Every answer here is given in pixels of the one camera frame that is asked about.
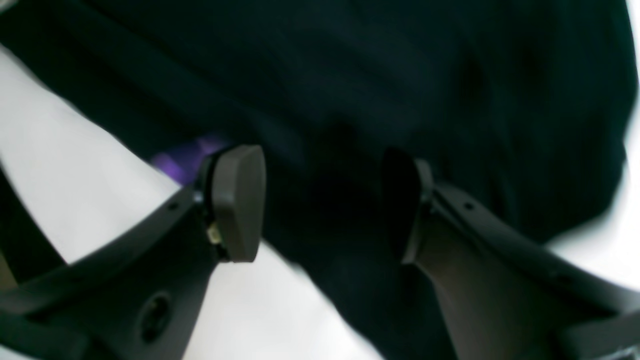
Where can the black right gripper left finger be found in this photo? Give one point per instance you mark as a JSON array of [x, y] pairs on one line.
[[139, 297]]

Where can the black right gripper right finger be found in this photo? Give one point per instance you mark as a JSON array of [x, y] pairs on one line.
[[502, 296]]

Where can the black t-shirt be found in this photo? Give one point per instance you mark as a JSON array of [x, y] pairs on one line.
[[524, 104]]

